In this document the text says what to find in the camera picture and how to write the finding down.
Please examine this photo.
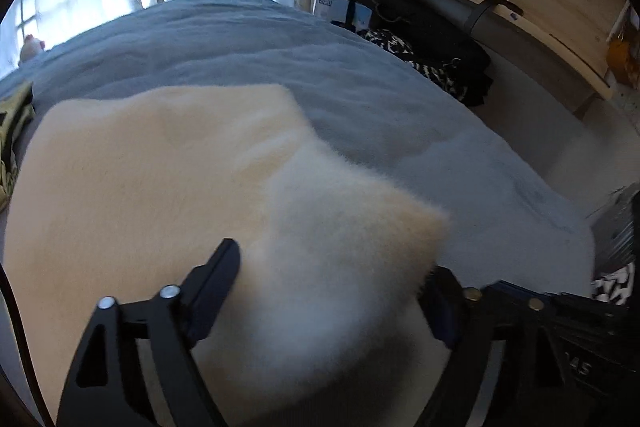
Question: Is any cream fuzzy cardigan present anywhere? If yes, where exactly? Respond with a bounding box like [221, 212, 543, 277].
[3, 84, 449, 425]

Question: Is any black white patterned bag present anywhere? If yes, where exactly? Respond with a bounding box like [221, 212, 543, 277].
[592, 261, 636, 307]

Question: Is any grey-blue bed blanket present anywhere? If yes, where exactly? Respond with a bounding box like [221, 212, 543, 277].
[1, 0, 593, 295]

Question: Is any light green folded garment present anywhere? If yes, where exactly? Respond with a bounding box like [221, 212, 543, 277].
[0, 82, 36, 211]

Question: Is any black white patterned cloth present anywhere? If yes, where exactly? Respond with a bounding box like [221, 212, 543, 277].
[357, 29, 494, 108]

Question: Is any small plush toy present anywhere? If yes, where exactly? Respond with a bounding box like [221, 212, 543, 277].
[18, 34, 46, 67]

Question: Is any blue white box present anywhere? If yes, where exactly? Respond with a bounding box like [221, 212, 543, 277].
[314, 0, 372, 32]

